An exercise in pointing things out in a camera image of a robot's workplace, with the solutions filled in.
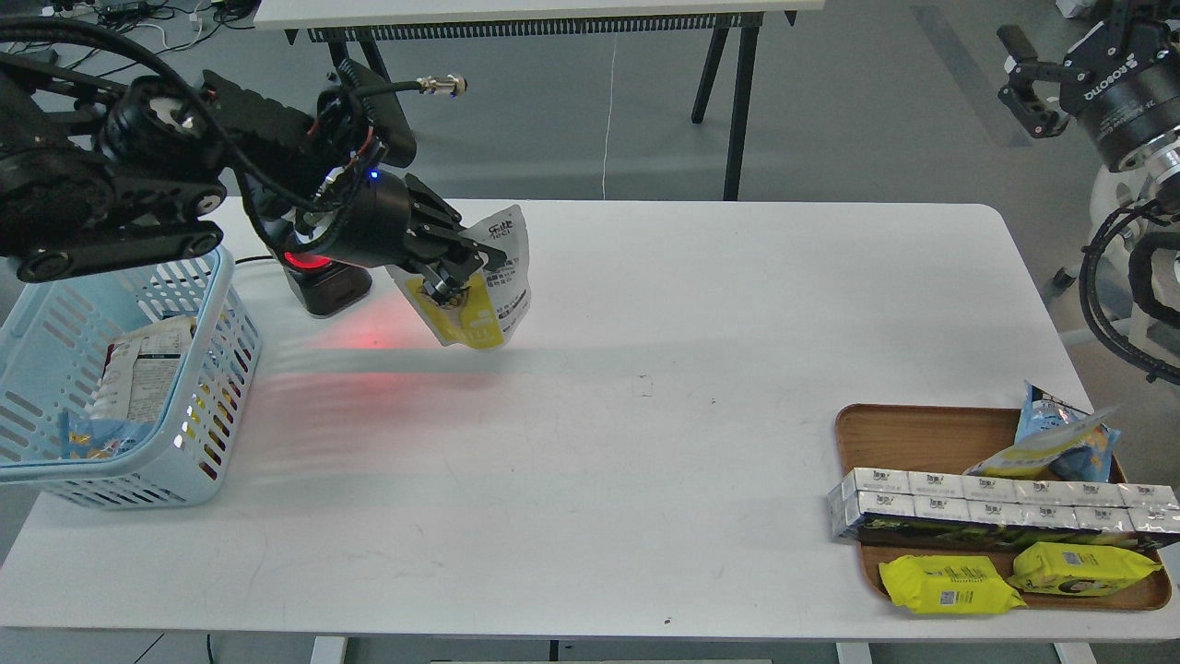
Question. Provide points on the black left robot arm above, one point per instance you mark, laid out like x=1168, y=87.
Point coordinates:
x=100, y=176

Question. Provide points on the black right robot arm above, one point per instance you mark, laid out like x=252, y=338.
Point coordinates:
x=1159, y=158

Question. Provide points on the yellow snack pack right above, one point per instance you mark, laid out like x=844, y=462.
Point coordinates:
x=1067, y=569

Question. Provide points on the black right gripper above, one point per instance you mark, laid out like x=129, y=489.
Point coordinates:
x=1129, y=94

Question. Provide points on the light blue plastic basket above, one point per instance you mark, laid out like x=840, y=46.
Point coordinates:
x=169, y=446

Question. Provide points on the background table black legs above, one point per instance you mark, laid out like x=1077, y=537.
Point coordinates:
x=339, y=23

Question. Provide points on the yellow snack pack left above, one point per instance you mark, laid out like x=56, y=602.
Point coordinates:
x=948, y=584

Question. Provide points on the white snack bag in basket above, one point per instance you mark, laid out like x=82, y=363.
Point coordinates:
x=140, y=368

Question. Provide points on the white multipack carton box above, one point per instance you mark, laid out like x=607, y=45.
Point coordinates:
x=887, y=507

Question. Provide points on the black barcode scanner red window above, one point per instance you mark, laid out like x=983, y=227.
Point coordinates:
x=323, y=286

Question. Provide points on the blue snack bag on tray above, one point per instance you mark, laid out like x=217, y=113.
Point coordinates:
x=1070, y=442

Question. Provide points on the yellow snack pack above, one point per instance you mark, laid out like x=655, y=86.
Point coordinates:
x=1067, y=569
x=948, y=584

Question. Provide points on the yellow white snack pouch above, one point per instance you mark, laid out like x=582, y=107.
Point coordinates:
x=483, y=313

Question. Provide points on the white robot base right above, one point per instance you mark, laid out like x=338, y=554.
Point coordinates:
x=1111, y=191

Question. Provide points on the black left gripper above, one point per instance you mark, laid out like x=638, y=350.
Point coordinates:
x=402, y=223

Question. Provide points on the yellow white snack bag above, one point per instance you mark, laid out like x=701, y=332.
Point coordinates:
x=1008, y=464

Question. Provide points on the blue snack bag in basket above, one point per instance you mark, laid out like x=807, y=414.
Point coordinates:
x=85, y=438

